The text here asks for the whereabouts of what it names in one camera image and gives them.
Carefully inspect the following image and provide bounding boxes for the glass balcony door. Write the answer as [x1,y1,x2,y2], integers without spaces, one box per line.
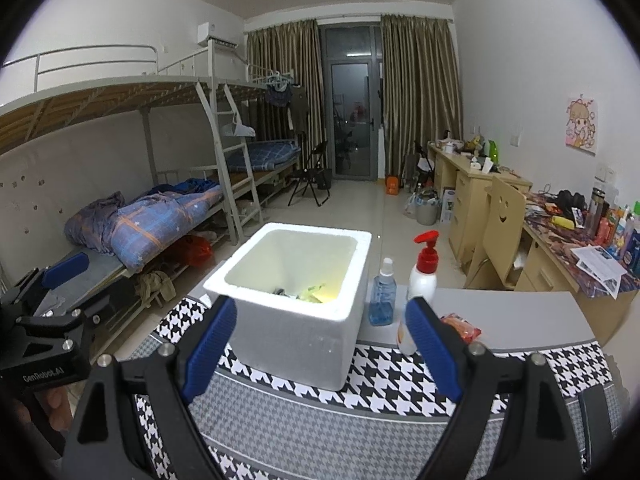
[317,22,386,181]

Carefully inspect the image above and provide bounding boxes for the black headphones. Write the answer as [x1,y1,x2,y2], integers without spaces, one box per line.
[556,190,587,213]

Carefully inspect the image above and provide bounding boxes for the grey bin with bags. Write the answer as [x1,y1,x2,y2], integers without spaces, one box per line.
[405,190,443,225]

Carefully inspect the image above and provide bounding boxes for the wooden desk with printed cover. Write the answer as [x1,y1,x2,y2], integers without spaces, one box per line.
[520,192,640,346]

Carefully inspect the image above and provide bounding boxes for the blue clear spray bottle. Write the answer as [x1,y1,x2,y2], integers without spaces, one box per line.
[368,257,397,326]

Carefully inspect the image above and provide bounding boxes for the blue checked quilt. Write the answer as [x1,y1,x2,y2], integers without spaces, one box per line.
[64,190,223,272]

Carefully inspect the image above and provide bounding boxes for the houndstooth table mat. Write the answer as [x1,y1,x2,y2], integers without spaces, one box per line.
[127,296,623,480]

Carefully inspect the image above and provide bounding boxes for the hanging clothes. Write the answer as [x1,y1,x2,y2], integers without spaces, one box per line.
[265,72,296,107]

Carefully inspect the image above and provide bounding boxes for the white and blue carton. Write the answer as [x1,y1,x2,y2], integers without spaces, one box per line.
[440,187,458,224]

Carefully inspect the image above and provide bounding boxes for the black tripod stand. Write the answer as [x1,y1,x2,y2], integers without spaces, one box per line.
[405,140,436,191]

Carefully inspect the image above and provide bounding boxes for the wooden desk with drawers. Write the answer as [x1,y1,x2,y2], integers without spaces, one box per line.
[427,142,533,261]

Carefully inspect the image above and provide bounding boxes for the dark blue cloth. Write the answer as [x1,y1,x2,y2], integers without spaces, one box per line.
[150,177,221,196]

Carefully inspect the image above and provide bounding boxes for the black folding chair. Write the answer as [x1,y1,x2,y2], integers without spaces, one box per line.
[287,141,333,207]

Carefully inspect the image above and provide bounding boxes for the printed paper sheets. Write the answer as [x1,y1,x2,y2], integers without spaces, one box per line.
[570,244,628,297]

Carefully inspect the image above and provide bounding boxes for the white air conditioner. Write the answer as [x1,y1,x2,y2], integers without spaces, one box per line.
[196,21,241,47]

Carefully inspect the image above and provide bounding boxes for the white pump lotion bottle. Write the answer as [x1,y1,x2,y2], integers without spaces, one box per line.
[396,230,441,356]

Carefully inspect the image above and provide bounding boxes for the brown curtain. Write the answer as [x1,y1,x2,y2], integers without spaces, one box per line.
[380,14,463,181]
[245,19,326,181]

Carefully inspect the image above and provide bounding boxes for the red snack packet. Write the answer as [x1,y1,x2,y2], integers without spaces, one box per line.
[440,312,483,345]

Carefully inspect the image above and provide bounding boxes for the beige cloth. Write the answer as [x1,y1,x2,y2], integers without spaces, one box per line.
[134,271,177,307]

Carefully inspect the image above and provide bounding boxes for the cartoon wall poster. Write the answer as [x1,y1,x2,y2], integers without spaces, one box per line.
[565,92,598,153]

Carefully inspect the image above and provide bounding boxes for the person's left hand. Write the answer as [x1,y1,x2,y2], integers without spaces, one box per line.
[44,386,77,435]

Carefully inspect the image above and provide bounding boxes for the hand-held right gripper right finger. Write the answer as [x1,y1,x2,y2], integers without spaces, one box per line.
[405,296,590,480]

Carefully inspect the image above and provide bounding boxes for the metal bunk bed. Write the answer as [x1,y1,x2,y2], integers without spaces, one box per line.
[0,44,266,361]
[242,62,306,196]

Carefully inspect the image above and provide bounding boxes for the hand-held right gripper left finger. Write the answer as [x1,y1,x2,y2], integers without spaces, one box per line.
[61,296,238,480]

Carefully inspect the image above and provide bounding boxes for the white foam box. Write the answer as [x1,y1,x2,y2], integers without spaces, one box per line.
[202,221,373,392]

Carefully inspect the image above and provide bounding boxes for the group of toiletry bottles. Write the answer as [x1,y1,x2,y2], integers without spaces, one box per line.
[587,187,640,276]

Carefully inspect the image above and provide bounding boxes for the blue checked bedding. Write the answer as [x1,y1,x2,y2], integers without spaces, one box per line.
[225,141,302,171]

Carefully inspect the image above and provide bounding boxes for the white metal bed ladder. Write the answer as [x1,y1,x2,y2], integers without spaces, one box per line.
[195,80,264,243]

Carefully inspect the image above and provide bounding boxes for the black smartphone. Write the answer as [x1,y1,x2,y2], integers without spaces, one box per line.
[577,384,623,476]

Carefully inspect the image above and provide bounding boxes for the red bag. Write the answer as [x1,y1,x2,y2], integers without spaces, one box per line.
[175,235,213,267]

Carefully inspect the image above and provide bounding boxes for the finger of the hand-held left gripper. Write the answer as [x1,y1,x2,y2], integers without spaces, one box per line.
[6,252,92,297]
[19,294,119,362]

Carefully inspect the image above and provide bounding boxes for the wooden chair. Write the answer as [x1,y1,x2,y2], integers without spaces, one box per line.
[465,175,527,288]

